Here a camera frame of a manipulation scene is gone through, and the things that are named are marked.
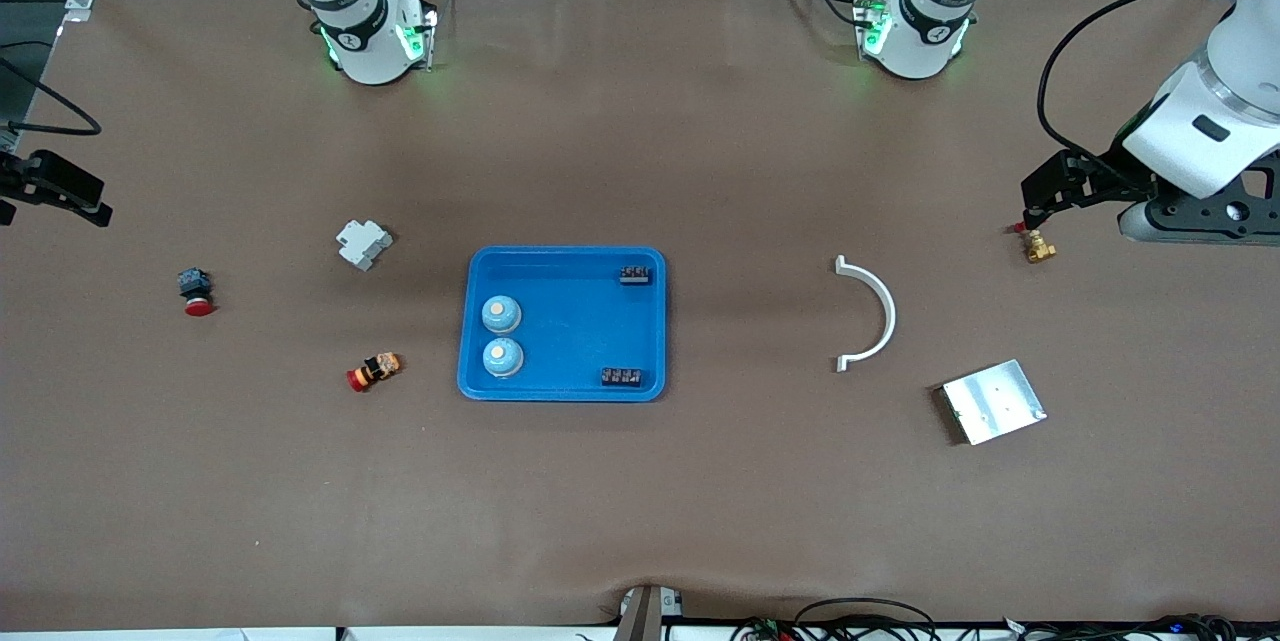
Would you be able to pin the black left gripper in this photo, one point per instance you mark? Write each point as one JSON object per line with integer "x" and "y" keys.
{"x": 1118, "y": 177}

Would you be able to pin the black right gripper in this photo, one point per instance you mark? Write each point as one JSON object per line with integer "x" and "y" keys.
{"x": 40, "y": 183}

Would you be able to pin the light blue dome bell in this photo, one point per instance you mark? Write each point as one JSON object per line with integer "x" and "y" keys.
{"x": 503, "y": 358}
{"x": 501, "y": 314}

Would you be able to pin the black terminal block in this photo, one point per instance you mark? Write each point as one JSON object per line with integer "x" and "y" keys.
{"x": 621, "y": 377}
{"x": 636, "y": 273}

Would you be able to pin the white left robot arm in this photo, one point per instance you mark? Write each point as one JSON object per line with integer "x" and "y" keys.
{"x": 1230, "y": 121}

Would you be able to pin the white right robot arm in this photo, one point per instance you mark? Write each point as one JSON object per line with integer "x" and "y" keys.
{"x": 365, "y": 31}

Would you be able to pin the red mushroom pushbutton black base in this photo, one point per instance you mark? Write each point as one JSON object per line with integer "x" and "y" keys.
{"x": 195, "y": 286}

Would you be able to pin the silver metal plate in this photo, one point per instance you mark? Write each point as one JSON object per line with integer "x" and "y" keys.
{"x": 995, "y": 401}

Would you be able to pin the white circuit breaker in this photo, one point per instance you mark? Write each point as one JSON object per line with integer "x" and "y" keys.
{"x": 362, "y": 244}

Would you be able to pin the red emergency stop orange body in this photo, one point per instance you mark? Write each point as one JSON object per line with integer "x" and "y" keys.
{"x": 375, "y": 371}

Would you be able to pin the blue plastic tray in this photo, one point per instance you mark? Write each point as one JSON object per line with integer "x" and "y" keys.
{"x": 570, "y": 331}

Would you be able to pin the grey table edge clamp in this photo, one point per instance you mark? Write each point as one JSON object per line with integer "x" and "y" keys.
{"x": 645, "y": 616}

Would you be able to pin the white curved arc bracket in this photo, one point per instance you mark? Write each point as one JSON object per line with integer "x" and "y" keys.
{"x": 886, "y": 311}

